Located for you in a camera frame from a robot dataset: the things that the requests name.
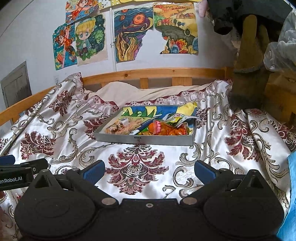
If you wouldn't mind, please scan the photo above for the blue milk powder sachet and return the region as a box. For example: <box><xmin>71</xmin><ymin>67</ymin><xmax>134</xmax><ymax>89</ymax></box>
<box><xmin>132</xmin><ymin>120</ymin><xmax>153</xmax><ymax>135</ymax></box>

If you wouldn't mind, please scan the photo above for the white wall pipe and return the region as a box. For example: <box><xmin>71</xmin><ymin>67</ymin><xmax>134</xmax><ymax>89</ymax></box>
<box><xmin>110</xmin><ymin>7</ymin><xmax>118</xmax><ymax>72</ymax></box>

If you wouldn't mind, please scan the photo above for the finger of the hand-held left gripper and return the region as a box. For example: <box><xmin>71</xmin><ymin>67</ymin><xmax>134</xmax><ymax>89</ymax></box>
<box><xmin>0</xmin><ymin>155</ymin><xmax>16</xmax><ymax>165</ymax></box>
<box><xmin>20</xmin><ymin>158</ymin><xmax>49</xmax><ymax>174</ymax></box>

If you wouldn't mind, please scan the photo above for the orange-haired figure drawing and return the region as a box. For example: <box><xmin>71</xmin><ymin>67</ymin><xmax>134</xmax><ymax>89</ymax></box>
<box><xmin>65</xmin><ymin>0</ymin><xmax>99</xmax><ymax>24</ymax></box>

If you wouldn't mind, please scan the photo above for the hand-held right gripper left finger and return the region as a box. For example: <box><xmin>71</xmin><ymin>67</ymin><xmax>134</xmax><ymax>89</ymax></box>
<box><xmin>28</xmin><ymin>160</ymin><xmax>119</xmax><ymax>208</ymax></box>

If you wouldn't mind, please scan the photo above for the pink cloth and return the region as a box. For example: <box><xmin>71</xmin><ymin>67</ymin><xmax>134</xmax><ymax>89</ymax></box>
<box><xmin>196</xmin><ymin>0</ymin><xmax>210</xmax><ymax>18</ymax></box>

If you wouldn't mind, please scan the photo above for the red-haired girl drawing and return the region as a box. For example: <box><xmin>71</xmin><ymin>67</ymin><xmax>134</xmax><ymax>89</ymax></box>
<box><xmin>53</xmin><ymin>23</ymin><xmax>78</xmax><ymax>71</ymax></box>

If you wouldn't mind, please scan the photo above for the grey wall hatch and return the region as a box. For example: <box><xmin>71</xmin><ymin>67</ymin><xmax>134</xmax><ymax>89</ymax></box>
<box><xmin>1</xmin><ymin>61</ymin><xmax>32</xmax><ymax>108</ymax></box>

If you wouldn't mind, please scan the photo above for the hillside landscape drawing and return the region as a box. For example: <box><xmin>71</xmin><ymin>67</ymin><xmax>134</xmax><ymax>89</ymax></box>
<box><xmin>153</xmin><ymin>2</ymin><xmax>199</xmax><ymax>55</ymax></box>

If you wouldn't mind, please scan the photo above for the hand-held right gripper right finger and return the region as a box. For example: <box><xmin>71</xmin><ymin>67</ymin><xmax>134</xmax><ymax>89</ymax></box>
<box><xmin>179</xmin><ymin>160</ymin><xmax>270</xmax><ymax>208</ymax></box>

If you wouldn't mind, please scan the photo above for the beige bed sheet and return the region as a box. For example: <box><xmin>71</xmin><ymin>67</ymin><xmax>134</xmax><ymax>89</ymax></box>
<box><xmin>87</xmin><ymin>81</ymin><xmax>215</xmax><ymax>105</ymax></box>

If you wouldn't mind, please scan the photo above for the blond child drawing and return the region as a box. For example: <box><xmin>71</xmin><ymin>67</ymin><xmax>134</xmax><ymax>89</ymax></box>
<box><xmin>74</xmin><ymin>13</ymin><xmax>109</xmax><ymax>66</ymax></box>

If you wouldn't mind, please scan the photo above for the grey shallow box tray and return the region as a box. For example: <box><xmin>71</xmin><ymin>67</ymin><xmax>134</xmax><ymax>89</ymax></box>
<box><xmin>94</xmin><ymin>104</ymin><xmax>197</xmax><ymax>146</ymax></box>

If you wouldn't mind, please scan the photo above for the orange snack packet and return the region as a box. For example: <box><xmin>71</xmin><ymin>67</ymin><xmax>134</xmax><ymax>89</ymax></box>
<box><xmin>153</xmin><ymin>119</ymin><xmax>188</xmax><ymax>136</ymax></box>

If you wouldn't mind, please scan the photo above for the white green snack bag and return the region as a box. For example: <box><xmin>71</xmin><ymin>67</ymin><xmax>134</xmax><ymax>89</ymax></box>
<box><xmin>165</xmin><ymin>113</ymin><xmax>197</xmax><ymax>128</ymax></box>

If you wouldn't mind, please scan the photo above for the swirly sun drawing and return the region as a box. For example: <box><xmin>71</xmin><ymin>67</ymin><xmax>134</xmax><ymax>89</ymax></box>
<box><xmin>113</xmin><ymin>6</ymin><xmax>154</xmax><ymax>63</ymax></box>

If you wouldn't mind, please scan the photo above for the wooden cabinet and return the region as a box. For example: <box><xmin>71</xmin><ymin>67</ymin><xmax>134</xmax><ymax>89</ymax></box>
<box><xmin>264</xmin><ymin>70</ymin><xmax>296</xmax><ymax>126</ymax></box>

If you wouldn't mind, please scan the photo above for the blue cloth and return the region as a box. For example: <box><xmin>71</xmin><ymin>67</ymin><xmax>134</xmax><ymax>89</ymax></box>
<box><xmin>276</xmin><ymin>154</ymin><xmax>296</xmax><ymax>241</ymax></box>

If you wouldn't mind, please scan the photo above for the clear plastic bag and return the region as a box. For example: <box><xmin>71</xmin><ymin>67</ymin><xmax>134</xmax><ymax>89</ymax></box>
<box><xmin>264</xmin><ymin>9</ymin><xmax>296</xmax><ymax>73</ymax></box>

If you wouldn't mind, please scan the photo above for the wooden bed frame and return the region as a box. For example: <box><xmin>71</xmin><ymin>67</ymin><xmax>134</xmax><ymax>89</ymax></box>
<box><xmin>0</xmin><ymin>67</ymin><xmax>234</xmax><ymax>123</ymax></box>

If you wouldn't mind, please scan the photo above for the mixed nut packet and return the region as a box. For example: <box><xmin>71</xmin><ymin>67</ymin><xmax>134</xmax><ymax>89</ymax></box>
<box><xmin>105</xmin><ymin>119</ymin><xmax>127</xmax><ymax>135</ymax></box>

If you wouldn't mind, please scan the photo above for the floral satin blanket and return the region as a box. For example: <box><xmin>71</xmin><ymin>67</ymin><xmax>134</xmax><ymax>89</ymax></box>
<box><xmin>0</xmin><ymin>72</ymin><xmax>294</xmax><ymax>241</ymax></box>

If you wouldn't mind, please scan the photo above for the rainy house drawing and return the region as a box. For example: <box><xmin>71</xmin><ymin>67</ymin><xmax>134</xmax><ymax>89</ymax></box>
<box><xmin>98</xmin><ymin>0</ymin><xmax>121</xmax><ymax>11</ymax></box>

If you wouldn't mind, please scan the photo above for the clear biscuit packet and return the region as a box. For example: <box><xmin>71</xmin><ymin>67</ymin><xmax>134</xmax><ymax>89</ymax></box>
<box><xmin>122</xmin><ymin>119</ymin><xmax>144</xmax><ymax>135</ymax></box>

